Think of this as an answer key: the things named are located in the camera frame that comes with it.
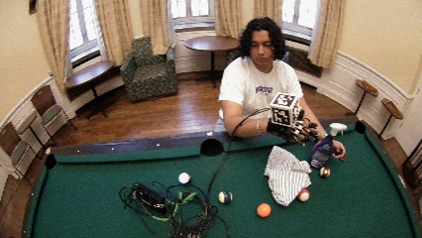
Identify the white cue ball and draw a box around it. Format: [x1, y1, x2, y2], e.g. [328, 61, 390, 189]
[177, 172, 193, 185]

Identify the the person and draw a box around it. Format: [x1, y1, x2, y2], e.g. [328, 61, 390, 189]
[213, 17, 349, 162]

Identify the green strap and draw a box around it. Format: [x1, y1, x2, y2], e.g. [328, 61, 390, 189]
[139, 191, 200, 222]

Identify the striped white cloth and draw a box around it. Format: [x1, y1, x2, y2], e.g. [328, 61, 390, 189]
[262, 145, 314, 208]

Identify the round wooden pedestal table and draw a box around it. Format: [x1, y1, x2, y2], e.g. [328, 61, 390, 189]
[184, 35, 241, 89]

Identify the green felt pool table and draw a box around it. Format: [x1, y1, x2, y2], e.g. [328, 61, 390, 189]
[24, 116, 421, 238]

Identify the black electronics box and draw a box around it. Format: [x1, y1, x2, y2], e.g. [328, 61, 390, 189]
[131, 182, 169, 214]

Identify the blue striped billiard ball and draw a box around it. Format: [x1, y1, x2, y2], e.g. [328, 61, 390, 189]
[217, 190, 234, 205]

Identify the white framed window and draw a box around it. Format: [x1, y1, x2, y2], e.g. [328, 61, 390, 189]
[280, 0, 324, 46]
[68, 0, 105, 65]
[168, 0, 217, 33]

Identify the purple spray bottle white trigger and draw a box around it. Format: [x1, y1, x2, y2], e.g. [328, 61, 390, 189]
[309, 122, 349, 170]

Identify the small round wooden stand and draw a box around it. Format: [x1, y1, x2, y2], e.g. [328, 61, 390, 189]
[378, 97, 405, 137]
[346, 78, 380, 117]

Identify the dark wooden side table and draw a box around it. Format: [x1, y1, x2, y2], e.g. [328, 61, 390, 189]
[64, 59, 117, 119]

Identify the dark wooden chair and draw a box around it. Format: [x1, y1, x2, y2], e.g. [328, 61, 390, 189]
[401, 138, 422, 191]

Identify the orange billiard ball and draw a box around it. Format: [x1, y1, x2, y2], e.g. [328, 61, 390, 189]
[256, 202, 273, 219]

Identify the bundle of black cables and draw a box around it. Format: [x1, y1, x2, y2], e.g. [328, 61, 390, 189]
[117, 180, 232, 238]

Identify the black glove cable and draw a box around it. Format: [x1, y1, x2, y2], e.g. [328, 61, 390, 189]
[205, 106, 272, 199]

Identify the wooden folding chair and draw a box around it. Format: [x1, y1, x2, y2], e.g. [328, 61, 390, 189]
[29, 83, 77, 137]
[0, 121, 37, 184]

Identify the green patterned armchair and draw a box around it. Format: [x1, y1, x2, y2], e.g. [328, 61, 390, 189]
[119, 36, 180, 102]

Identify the white marker cube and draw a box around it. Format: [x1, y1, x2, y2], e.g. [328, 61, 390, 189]
[268, 91, 305, 129]

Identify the dark radiator cover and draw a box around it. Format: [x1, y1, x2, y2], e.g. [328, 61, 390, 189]
[286, 47, 324, 78]

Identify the beige curtain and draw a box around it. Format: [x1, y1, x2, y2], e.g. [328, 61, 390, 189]
[139, 0, 172, 56]
[212, 0, 244, 40]
[252, 0, 284, 28]
[93, 0, 136, 66]
[35, 0, 73, 91]
[306, 0, 348, 69]

